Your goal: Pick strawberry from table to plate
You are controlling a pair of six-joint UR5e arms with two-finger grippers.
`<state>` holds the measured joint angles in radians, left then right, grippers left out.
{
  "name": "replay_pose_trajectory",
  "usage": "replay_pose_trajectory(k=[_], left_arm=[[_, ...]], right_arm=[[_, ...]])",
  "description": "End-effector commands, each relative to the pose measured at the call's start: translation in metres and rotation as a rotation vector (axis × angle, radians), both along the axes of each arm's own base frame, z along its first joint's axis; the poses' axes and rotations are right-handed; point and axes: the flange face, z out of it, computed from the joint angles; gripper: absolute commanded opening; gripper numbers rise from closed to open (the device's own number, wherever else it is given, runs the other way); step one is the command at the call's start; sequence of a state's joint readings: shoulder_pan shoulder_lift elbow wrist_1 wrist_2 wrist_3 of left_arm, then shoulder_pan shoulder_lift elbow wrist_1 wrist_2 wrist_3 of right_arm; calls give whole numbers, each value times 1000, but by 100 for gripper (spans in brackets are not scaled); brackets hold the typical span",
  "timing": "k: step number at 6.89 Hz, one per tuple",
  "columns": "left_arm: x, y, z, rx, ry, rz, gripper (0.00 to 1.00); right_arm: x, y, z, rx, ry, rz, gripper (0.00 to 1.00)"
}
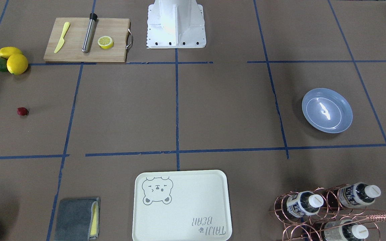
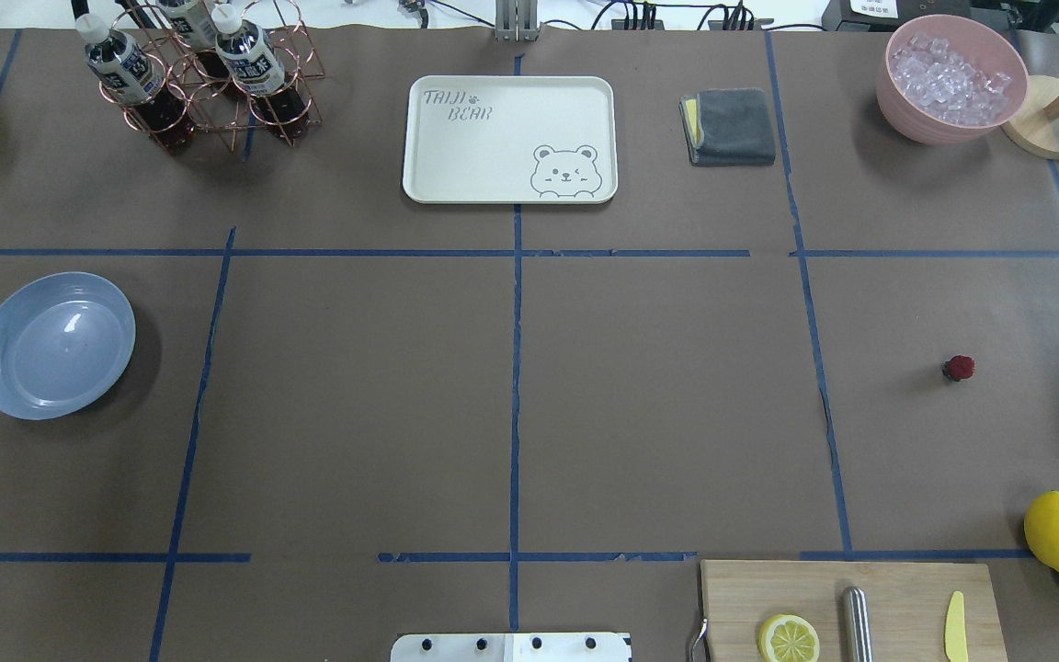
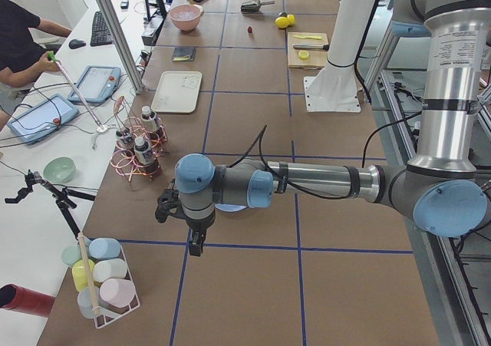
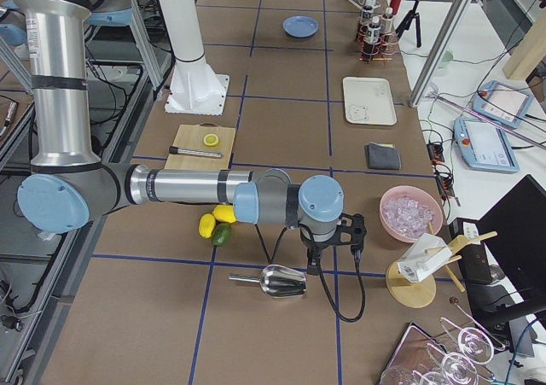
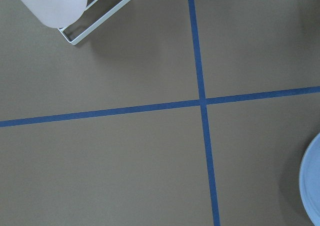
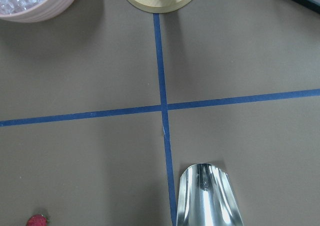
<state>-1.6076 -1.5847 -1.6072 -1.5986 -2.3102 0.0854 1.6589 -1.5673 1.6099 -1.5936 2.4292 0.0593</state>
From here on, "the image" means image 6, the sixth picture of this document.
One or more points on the red strawberry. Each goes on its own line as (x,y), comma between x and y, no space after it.
(38,220)

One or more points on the steel scoop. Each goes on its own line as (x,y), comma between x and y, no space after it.
(206,197)

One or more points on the pink bowl of ice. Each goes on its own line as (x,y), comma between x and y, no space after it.
(46,10)

